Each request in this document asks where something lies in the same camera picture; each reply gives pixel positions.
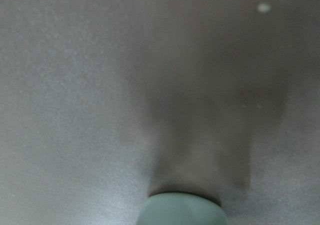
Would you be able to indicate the green plastic cup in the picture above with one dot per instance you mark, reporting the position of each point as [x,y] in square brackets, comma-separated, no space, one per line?
[176,208]

